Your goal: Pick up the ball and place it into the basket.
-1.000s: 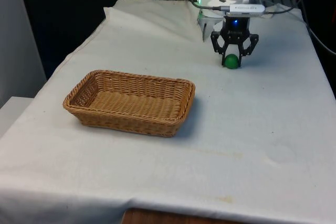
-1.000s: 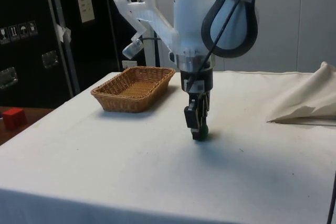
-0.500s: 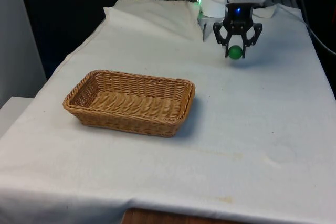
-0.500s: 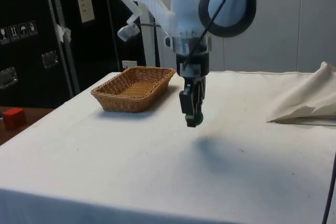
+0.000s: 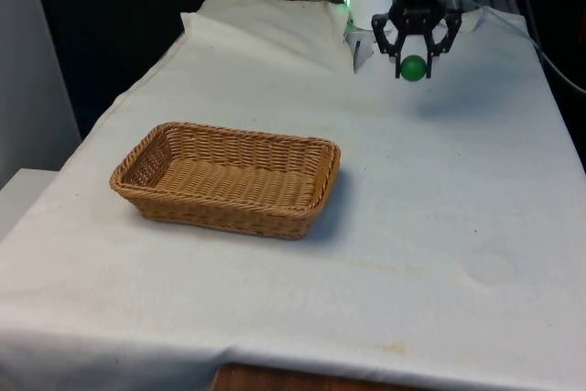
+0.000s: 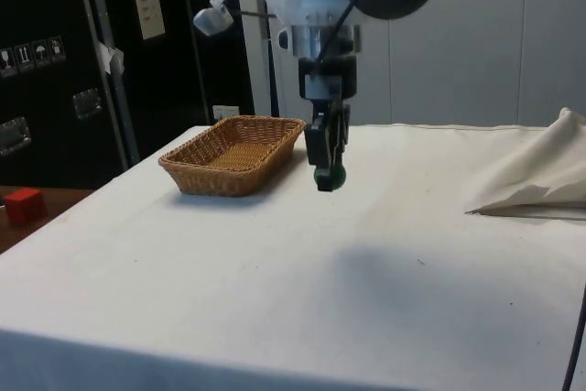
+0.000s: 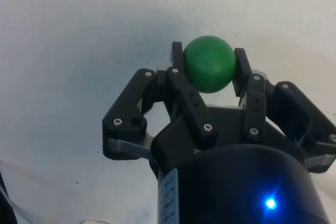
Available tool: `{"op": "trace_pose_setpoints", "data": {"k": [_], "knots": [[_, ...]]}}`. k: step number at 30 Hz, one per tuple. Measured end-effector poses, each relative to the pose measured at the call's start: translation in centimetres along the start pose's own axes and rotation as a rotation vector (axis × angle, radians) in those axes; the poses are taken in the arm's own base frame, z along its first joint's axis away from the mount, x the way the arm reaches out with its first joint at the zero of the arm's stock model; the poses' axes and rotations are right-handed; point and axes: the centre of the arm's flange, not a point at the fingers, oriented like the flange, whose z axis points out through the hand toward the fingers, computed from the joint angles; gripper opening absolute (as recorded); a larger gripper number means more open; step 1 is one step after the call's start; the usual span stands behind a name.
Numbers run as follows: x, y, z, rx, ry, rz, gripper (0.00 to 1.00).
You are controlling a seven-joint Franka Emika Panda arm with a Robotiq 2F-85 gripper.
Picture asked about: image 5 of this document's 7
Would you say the green ball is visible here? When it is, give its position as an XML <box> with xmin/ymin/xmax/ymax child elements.
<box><xmin>400</xmin><ymin>55</ymin><xmax>429</xmax><ymax>83</ymax></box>

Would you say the wicker basket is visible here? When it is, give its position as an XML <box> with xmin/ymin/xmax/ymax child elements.
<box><xmin>109</xmin><ymin>121</ymin><xmax>342</xmax><ymax>242</ymax></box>

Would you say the grey cabinet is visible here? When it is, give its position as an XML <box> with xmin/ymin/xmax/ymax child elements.
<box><xmin>0</xmin><ymin>0</ymin><xmax>83</xmax><ymax>190</ymax></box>

